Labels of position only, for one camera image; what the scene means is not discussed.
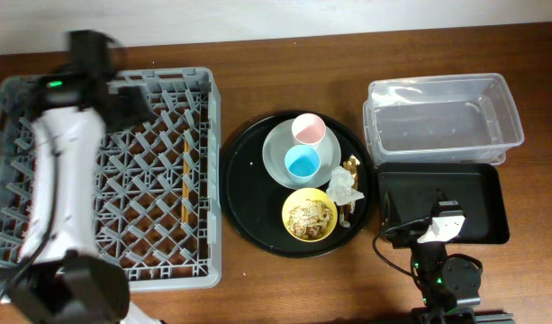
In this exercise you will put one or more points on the black rectangular tray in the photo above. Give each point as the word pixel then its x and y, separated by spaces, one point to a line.
pixel 416 187

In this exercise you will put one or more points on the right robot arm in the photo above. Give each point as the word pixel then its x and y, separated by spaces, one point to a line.
pixel 449 284

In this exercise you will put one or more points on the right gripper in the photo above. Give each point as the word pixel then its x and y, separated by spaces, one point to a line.
pixel 416 235

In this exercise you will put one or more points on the gold snack wrapper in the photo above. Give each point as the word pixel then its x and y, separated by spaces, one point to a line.
pixel 351 165

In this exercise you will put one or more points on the grey round plate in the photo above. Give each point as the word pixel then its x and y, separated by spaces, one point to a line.
pixel 280 140

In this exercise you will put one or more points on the wooden chopstick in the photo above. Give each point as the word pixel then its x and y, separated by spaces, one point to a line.
pixel 185 198
pixel 186 167

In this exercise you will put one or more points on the yellow bowl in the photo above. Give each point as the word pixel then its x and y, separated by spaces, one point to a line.
pixel 299 196

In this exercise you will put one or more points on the pink plastic cup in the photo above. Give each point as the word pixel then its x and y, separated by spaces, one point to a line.
pixel 308 129

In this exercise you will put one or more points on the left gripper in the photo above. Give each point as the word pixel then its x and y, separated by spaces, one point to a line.
pixel 134 105

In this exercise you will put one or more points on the food scraps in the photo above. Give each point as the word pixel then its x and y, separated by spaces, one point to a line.
pixel 309 220

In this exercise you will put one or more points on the grey plastic dishwasher rack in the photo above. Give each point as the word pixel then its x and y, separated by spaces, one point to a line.
pixel 138 181

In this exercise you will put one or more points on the small metal spoon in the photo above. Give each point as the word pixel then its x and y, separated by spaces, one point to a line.
pixel 343 221

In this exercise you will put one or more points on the round black serving tray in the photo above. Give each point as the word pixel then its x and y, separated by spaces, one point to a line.
pixel 253 200

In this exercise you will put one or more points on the blue plastic cup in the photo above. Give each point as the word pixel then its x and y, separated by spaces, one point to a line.
pixel 302 162

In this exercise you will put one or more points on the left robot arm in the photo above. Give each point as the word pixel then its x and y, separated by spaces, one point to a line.
pixel 60 277

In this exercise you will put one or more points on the clear plastic waste bin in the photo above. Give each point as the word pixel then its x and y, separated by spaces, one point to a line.
pixel 467 118

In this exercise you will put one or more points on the white napkin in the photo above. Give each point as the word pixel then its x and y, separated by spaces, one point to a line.
pixel 340 189

